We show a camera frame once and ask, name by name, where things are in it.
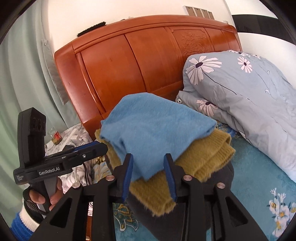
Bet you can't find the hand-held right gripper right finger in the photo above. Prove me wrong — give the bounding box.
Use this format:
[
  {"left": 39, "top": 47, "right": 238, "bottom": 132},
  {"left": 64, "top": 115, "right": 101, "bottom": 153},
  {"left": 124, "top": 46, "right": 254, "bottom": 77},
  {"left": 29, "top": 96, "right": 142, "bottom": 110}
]
[{"left": 163, "top": 153, "right": 270, "bottom": 241}]

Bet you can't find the person's left forearm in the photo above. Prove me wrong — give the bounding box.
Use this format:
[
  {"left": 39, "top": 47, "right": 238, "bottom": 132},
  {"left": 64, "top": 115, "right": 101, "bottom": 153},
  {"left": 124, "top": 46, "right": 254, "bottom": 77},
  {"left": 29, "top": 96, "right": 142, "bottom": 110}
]
[{"left": 10, "top": 205, "right": 44, "bottom": 241}]

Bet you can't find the black brush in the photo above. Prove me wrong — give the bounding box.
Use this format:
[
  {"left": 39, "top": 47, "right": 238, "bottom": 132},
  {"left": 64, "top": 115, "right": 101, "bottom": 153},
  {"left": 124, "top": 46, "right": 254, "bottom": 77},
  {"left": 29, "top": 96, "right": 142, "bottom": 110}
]
[{"left": 77, "top": 21, "right": 107, "bottom": 37}]

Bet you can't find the blue fleece garment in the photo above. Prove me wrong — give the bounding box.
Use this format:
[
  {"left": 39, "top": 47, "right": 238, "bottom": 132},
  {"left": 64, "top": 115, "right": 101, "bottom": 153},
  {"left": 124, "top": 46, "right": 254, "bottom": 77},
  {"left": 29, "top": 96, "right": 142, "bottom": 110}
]
[{"left": 100, "top": 93, "right": 216, "bottom": 181}]

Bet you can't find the teal floral blanket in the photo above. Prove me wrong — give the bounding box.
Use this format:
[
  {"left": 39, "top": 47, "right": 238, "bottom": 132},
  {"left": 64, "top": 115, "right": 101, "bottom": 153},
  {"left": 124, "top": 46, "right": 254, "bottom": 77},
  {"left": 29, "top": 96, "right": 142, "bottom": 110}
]
[{"left": 89, "top": 123, "right": 296, "bottom": 241}]

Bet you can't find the green knit sweater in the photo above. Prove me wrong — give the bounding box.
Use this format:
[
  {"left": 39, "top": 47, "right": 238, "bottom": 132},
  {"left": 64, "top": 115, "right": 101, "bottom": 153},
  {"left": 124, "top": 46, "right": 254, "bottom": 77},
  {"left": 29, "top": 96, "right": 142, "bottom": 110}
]
[{"left": 94, "top": 128, "right": 236, "bottom": 217}]

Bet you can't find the pale green curtain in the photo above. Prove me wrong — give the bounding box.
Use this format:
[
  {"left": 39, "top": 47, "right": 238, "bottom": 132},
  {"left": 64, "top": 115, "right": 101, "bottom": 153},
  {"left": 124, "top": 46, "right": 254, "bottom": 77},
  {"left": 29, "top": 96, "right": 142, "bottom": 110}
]
[{"left": 0, "top": 5, "right": 93, "bottom": 227}]

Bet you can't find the glass jar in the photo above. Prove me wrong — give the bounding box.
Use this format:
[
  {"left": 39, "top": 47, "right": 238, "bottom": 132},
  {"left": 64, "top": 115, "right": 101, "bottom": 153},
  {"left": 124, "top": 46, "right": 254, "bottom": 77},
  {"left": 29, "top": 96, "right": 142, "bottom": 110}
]
[{"left": 51, "top": 131, "right": 62, "bottom": 145}]

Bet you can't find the orange wooden headboard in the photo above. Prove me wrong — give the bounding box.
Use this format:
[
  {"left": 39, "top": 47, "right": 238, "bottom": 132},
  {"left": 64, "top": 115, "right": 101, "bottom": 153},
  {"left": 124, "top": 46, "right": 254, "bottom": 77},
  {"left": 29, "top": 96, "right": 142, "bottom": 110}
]
[{"left": 54, "top": 16, "right": 243, "bottom": 142}]

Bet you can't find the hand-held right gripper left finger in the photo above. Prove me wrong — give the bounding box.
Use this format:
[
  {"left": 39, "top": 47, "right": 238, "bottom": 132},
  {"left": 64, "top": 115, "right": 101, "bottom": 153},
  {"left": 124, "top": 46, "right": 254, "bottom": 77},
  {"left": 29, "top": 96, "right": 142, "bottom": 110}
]
[{"left": 32, "top": 153, "right": 134, "bottom": 241}]

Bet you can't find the white floral cloth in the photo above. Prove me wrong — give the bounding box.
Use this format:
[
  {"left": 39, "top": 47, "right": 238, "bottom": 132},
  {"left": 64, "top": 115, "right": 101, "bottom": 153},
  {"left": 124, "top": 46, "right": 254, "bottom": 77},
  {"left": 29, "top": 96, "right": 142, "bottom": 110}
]
[{"left": 45, "top": 123, "right": 109, "bottom": 193}]

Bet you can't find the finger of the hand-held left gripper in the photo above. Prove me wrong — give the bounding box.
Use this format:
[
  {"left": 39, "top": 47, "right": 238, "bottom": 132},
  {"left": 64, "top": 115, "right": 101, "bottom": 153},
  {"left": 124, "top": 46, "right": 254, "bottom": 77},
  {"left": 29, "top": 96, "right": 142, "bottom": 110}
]
[
  {"left": 48, "top": 142, "right": 100, "bottom": 159},
  {"left": 62, "top": 143, "right": 108, "bottom": 163}
]

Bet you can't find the black cable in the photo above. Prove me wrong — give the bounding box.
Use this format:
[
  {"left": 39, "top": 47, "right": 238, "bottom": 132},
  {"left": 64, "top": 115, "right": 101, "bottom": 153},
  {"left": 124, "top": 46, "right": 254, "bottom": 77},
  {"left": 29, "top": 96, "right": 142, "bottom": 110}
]
[{"left": 82, "top": 160, "right": 93, "bottom": 186}]

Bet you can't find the white wardrobe with black stripe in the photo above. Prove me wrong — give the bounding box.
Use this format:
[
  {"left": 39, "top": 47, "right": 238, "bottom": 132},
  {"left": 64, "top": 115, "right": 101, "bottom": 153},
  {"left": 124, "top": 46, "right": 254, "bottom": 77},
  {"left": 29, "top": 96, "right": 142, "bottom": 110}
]
[{"left": 228, "top": 0, "right": 296, "bottom": 88}]

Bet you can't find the grey-blue daisy print duvet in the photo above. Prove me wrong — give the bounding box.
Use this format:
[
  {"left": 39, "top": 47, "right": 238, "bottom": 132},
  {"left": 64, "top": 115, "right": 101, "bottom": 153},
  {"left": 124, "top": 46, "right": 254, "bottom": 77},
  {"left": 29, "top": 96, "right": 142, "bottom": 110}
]
[{"left": 176, "top": 49, "right": 296, "bottom": 183}]

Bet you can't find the white box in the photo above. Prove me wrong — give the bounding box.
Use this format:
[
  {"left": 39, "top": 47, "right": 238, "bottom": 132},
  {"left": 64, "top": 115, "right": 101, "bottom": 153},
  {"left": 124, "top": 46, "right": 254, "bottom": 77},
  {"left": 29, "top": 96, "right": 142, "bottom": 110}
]
[{"left": 67, "top": 130, "right": 84, "bottom": 144}]

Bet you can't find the person's left hand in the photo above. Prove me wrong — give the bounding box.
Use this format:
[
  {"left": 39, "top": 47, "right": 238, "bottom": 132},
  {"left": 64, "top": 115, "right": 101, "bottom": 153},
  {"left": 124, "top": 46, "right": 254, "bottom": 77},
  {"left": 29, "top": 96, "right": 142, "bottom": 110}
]
[{"left": 23, "top": 178, "right": 63, "bottom": 215}]

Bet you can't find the dark grey garment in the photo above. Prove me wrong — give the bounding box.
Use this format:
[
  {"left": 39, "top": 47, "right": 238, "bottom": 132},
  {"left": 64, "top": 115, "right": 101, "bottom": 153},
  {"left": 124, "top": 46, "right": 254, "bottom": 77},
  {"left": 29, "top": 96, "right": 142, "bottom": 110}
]
[{"left": 126, "top": 162, "right": 235, "bottom": 241}]

